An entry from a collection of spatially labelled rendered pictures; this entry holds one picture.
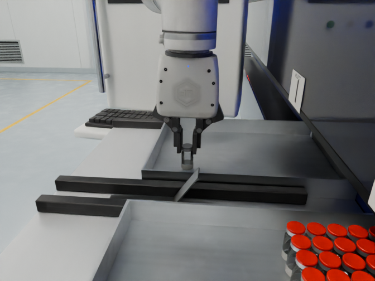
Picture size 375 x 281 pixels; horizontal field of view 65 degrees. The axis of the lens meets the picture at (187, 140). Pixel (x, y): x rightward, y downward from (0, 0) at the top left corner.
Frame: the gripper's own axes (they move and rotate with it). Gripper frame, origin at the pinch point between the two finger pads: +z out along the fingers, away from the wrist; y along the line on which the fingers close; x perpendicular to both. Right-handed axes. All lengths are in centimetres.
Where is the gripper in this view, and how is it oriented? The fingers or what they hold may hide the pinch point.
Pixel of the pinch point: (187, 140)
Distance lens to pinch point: 52.8
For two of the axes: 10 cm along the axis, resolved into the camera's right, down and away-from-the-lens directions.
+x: 1.0, -4.1, 9.1
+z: -0.1, 9.1, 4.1
